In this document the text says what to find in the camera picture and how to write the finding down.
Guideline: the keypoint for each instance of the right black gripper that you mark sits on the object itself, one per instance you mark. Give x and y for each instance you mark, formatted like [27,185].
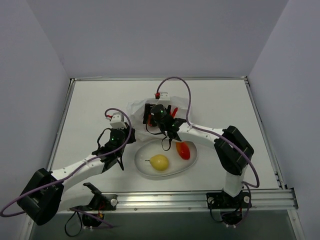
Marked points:
[147,115]

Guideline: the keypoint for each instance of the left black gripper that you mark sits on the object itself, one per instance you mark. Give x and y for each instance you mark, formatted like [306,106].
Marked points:
[130,133]

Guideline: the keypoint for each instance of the white plastic bag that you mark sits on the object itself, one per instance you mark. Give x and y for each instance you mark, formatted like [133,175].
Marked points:
[135,111]

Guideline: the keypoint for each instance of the red yellow fake peach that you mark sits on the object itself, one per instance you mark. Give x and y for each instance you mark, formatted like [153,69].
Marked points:
[183,150]

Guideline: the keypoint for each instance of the yellow fake pear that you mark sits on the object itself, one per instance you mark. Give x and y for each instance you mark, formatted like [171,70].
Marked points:
[159,162]

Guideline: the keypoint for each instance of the orange fake fruit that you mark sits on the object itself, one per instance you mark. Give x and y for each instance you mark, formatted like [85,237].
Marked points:
[149,120]

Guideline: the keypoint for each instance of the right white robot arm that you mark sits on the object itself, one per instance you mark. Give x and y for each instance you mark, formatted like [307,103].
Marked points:
[233,150]

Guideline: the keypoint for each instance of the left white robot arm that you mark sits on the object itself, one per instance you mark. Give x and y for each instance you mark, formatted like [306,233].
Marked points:
[42,197]

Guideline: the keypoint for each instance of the white oval plate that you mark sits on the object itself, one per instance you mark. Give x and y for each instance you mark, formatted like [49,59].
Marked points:
[154,147]

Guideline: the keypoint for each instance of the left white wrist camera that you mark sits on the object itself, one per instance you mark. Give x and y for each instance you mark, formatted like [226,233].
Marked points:
[116,120]

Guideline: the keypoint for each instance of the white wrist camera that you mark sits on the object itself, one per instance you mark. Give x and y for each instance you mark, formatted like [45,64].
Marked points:
[116,120]
[162,98]

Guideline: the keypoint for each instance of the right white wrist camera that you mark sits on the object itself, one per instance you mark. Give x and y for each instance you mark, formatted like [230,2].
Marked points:
[162,98]

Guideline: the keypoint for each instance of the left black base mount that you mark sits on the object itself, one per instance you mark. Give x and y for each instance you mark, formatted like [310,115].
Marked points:
[92,215]

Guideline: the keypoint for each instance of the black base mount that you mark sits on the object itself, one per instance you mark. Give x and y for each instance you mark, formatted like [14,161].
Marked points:
[228,210]
[92,215]

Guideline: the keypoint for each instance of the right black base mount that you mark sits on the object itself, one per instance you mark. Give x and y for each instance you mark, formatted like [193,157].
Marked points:
[228,210]

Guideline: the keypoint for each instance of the aluminium front rail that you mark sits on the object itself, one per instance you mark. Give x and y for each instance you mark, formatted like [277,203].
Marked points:
[177,201]

